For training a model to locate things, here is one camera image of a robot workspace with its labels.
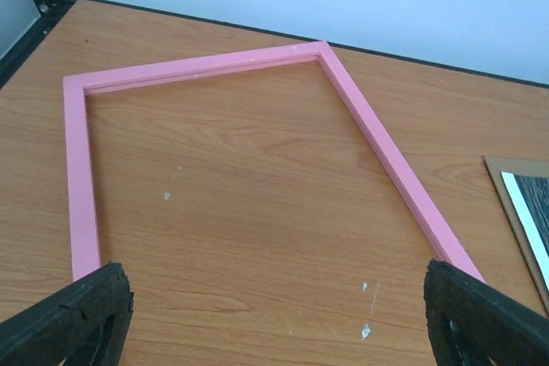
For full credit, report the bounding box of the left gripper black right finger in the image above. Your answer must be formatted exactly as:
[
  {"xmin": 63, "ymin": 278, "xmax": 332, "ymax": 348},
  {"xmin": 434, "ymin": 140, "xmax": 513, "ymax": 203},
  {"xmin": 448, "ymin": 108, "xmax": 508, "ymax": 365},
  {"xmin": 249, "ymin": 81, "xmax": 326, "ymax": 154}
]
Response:
[{"xmin": 424, "ymin": 260, "xmax": 548, "ymax": 365}]

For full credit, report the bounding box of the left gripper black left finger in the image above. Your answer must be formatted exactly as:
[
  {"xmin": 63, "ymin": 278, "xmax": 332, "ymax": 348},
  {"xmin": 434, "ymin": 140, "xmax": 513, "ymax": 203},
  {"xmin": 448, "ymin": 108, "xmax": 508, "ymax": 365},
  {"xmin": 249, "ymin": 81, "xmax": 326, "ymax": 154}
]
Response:
[{"xmin": 1, "ymin": 262, "xmax": 134, "ymax": 365}]

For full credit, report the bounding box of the pink wooden picture frame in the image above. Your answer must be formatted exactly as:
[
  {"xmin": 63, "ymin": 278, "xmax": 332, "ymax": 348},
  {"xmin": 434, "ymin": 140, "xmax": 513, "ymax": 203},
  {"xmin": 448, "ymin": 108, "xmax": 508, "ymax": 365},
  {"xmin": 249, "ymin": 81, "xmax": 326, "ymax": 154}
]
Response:
[{"xmin": 63, "ymin": 41, "xmax": 482, "ymax": 280}]

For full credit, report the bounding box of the sunset lake photo print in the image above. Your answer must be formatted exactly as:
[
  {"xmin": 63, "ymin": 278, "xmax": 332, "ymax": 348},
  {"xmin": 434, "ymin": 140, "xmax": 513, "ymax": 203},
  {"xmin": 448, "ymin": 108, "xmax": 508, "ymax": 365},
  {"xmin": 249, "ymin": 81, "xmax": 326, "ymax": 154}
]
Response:
[{"xmin": 501, "ymin": 171, "xmax": 548, "ymax": 291}]

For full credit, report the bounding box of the brown frame backing board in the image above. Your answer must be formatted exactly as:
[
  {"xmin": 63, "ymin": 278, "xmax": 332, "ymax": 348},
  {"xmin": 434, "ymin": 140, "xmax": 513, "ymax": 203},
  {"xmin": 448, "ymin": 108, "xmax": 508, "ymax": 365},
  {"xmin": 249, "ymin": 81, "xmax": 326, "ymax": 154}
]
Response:
[{"xmin": 484, "ymin": 156, "xmax": 548, "ymax": 312}]

